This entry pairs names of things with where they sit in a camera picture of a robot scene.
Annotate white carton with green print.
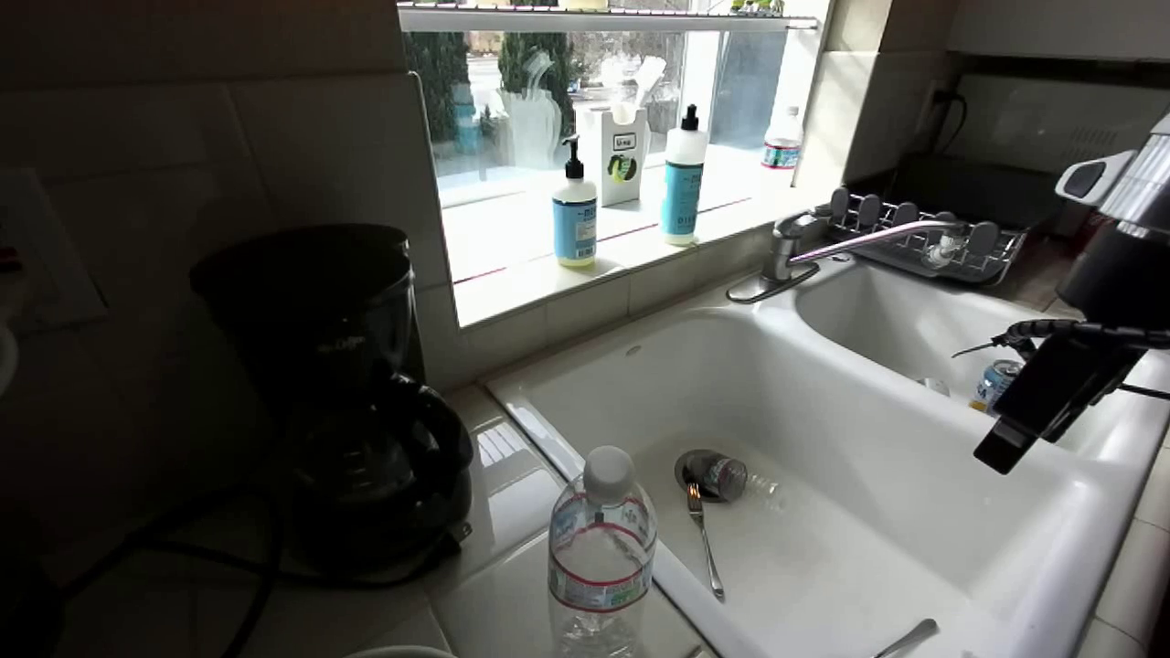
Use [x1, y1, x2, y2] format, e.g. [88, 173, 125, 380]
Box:
[575, 84, 649, 210]

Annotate metal utensil handle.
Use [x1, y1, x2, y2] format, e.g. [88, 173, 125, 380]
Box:
[874, 612, 942, 658]

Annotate chrome sink faucet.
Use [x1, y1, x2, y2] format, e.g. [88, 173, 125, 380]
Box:
[723, 207, 980, 305]

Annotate white bowl rim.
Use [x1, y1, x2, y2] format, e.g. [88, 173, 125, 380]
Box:
[343, 638, 460, 658]

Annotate black drip coffee maker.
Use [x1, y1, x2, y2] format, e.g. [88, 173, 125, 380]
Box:
[186, 220, 479, 583]

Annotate metal spoon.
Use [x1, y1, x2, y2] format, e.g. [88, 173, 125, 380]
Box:
[681, 478, 732, 606]

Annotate metal sink drain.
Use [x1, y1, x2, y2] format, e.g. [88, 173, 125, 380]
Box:
[671, 447, 753, 504]

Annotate black drying mat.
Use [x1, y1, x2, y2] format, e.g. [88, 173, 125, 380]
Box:
[850, 149, 1075, 232]

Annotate white double basin sink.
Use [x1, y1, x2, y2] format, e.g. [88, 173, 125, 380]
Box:
[484, 249, 1170, 658]

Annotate clear plastic water bottle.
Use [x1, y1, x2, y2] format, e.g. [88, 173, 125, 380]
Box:
[760, 101, 807, 175]
[545, 442, 662, 658]

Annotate tall teal label soap bottle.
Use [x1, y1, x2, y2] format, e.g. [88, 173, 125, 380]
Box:
[658, 101, 709, 249]

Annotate grey plastic drying rack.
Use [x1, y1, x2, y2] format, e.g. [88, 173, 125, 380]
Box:
[807, 181, 1027, 290]

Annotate blue drink can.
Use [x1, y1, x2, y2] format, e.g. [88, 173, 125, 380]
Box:
[971, 353, 1027, 414]

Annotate thin black wall cable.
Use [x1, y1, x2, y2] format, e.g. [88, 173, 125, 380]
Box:
[924, 71, 975, 162]

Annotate glass carafe with black handle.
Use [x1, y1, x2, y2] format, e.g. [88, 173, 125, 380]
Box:
[285, 368, 479, 577]

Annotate white window frame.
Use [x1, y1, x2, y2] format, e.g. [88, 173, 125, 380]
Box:
[395, 0, 835, 331]

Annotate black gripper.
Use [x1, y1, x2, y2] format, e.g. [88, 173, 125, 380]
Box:
[971, 220, 1170, 478]

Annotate small blue pump soap bottle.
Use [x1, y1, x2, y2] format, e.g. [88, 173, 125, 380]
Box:
[549, 136, 603, 272]

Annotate black power cable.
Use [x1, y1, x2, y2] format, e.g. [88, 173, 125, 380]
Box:
[58, 478, 467, 658]

